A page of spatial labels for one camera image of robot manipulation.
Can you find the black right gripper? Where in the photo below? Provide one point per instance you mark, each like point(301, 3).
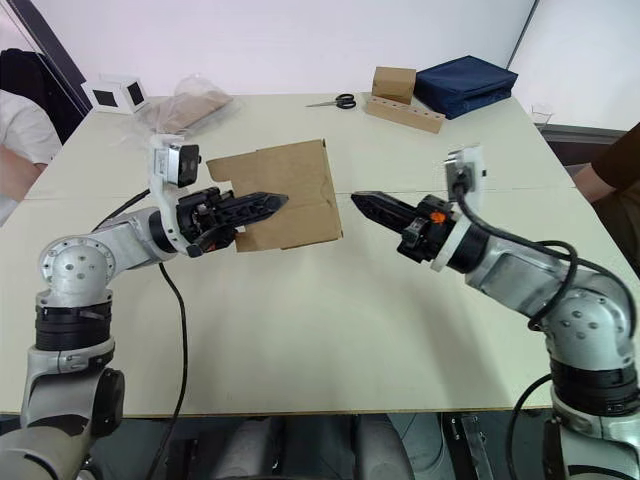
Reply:
point(427, 235)

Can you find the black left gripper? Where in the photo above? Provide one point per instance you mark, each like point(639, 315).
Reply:
point(200, 215)

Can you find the brown cardboard box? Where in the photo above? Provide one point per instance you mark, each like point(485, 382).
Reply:
point(300, 175)

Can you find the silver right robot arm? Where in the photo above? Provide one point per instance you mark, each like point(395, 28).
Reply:
point(585, 320)

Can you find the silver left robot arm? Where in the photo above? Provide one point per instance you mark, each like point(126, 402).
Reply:
point(75, 270)

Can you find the clear bag of cardboard sheets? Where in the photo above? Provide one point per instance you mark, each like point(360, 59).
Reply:
point(185, 107)

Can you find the small closed cardboard box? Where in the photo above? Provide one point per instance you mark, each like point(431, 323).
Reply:
point(394, 82)

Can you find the wooden block with holes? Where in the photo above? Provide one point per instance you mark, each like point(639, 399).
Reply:
point(405, 116)

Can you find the navy blue fabric case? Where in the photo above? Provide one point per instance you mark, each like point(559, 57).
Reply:
point(465, 85)

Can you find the white cube with black squares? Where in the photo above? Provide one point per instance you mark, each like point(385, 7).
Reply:
point(134, 92)

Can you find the clear plastic container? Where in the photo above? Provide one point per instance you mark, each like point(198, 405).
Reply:
point(542, 114)

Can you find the grey side shelf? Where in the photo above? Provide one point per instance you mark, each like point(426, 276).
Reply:
point(580, 145)

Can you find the person in brown shirt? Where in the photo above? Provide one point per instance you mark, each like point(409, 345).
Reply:
point(620, 165)

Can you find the grey rounded shape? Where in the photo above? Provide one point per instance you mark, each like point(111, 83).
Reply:
point(250, 447)

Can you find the person in white shirt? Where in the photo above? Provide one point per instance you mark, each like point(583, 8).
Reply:
point(22, 130)

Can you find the black chair back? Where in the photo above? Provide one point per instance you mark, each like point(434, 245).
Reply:
point(30, 75)

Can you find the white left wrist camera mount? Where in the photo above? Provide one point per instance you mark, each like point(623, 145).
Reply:
point(163, 200)

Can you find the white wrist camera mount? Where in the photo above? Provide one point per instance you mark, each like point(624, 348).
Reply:
point(475, 170)
point(163, 200)

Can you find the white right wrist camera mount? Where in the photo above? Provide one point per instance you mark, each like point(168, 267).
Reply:
point(475, 170)

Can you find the grey metal bracket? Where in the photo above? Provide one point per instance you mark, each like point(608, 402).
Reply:
point(470, 445)

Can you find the dark diagonal frame post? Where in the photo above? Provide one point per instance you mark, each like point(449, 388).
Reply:
point(55, 55)

